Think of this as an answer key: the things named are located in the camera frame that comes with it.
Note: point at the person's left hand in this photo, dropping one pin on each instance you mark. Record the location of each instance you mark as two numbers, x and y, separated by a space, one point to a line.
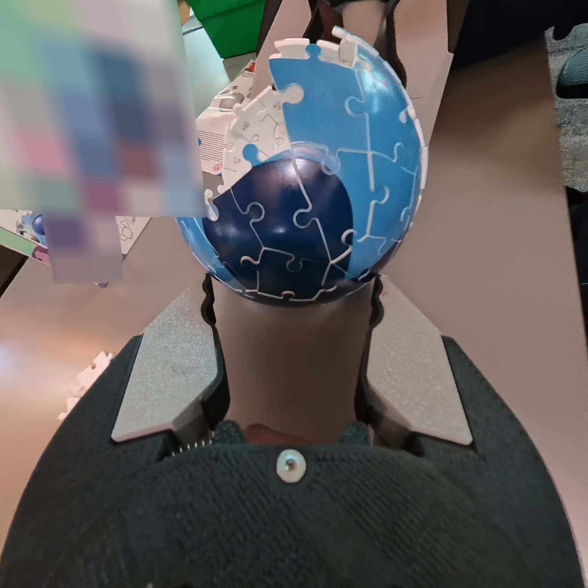
275 435

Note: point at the green plastic bin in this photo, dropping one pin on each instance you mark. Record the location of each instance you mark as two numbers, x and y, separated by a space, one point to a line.
229 23

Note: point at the person's right hand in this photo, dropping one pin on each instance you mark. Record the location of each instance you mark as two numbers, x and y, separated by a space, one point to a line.
330 20

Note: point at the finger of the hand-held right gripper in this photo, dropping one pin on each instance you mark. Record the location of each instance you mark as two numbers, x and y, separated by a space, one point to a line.
287 23
427 55

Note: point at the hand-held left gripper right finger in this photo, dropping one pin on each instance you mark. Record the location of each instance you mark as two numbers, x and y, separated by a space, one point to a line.
413 381

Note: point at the white instruction sheet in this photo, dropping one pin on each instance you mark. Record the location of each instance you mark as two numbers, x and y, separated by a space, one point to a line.
216 138

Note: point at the blue puzzle ball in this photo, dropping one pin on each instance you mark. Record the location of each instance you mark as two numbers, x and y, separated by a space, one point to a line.
321 115

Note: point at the green printed puzzle box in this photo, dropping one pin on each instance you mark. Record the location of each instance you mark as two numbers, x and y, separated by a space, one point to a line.
133 234

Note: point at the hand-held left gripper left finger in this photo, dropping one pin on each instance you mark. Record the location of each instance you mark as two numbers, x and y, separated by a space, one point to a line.
170 381

